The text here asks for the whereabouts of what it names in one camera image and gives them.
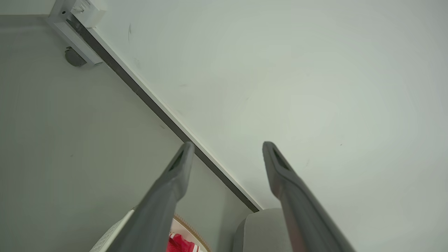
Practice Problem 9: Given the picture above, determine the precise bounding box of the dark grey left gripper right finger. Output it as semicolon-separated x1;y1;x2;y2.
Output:
262;141;356;252

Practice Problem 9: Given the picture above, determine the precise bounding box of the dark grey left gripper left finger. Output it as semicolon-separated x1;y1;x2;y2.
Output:
106;141;195;252

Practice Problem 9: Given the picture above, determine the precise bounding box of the red and white garment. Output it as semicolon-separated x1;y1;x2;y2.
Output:
167;232;201;252

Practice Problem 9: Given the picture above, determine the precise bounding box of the white perforated laundry basket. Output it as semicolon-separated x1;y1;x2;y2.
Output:
89;208;212;252

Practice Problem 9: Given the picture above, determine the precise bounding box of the grey fabric sofa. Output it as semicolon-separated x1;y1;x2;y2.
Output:
232;208;294;252

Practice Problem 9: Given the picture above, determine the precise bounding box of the black and white baseboard strip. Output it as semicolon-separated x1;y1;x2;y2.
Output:
66;15;262;213

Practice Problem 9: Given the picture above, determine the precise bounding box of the aluminium frame profile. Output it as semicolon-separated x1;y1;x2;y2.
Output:
45;0;104;69

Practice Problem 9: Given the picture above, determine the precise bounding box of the white wall socket box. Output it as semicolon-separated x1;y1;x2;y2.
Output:
71;0;107;29

